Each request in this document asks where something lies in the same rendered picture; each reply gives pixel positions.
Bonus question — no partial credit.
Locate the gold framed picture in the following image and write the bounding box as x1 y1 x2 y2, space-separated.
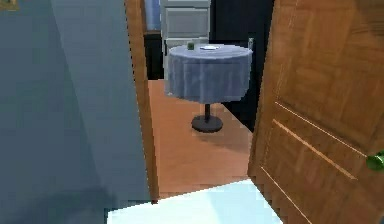
0 0 20 12

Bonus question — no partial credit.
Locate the grey chest of drawers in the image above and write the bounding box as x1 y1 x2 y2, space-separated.
159 0 212 80

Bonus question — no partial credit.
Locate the brown wooden room door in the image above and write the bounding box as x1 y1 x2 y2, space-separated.
247 0 384 224

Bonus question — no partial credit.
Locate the round table with blue cloth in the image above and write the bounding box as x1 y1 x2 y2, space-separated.
164 43 254 134

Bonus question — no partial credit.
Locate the green door knob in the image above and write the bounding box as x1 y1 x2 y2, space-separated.
365 150 384 173

